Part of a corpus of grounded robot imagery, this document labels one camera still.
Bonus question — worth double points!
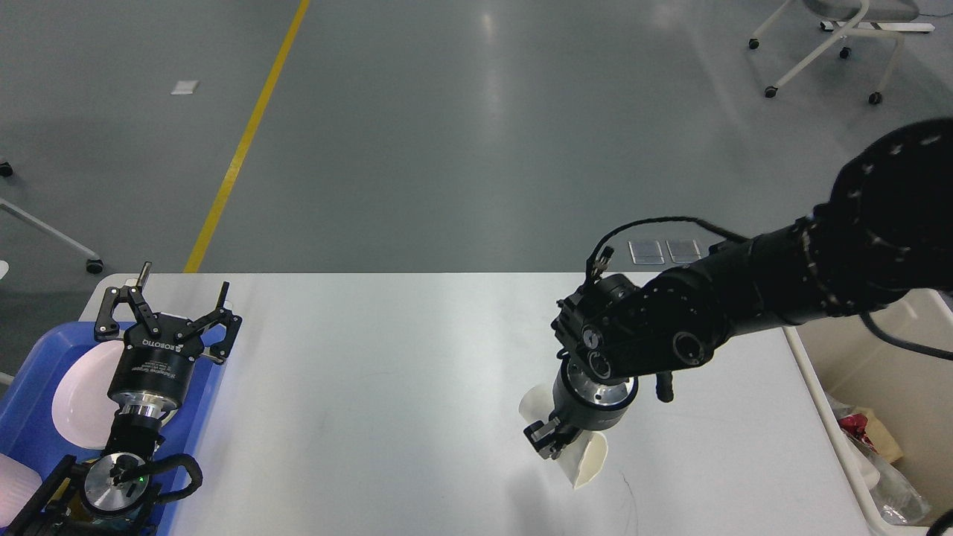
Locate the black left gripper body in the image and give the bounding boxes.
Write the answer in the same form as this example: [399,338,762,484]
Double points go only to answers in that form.
[106,316,203,411]

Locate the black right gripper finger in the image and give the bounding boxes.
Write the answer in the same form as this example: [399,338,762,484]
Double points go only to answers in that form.
[522,416,583,460]

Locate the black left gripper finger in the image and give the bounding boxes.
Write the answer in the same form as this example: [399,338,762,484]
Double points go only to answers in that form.
[176,281,243,366]
[93,261,161,343]

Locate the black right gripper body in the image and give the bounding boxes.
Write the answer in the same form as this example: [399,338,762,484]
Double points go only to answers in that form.
[551,360,639,434]

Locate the white paper cup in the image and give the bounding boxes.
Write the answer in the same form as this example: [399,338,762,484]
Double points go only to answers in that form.
[848,441,882,491]
[518,384,608,491]

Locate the pink plate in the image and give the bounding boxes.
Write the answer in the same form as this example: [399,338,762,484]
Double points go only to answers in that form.
[51,339,179,450]

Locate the red foil wrapper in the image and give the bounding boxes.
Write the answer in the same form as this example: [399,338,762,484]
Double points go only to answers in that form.
[837,412,877,452]

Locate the foil with tissue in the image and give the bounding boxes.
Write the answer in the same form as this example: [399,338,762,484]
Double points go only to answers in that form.
[867,453,931,526]

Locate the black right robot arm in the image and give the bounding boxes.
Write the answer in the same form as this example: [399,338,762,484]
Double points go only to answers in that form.
[524,118,952,460]

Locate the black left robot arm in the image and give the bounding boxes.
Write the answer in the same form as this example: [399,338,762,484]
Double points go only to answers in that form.
[2,262,242,535]

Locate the white chair base left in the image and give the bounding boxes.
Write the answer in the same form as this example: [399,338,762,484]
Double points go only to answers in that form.
[1,198,104,275]

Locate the blue plastic tray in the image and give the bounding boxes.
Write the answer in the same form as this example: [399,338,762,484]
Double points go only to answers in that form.
[0,322,229,536]

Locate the beige plastic bin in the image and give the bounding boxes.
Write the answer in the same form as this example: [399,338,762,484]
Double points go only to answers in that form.
[784,316,952,535]

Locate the white office chair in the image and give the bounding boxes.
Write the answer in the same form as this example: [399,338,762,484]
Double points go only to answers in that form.
[763,1,920,106]

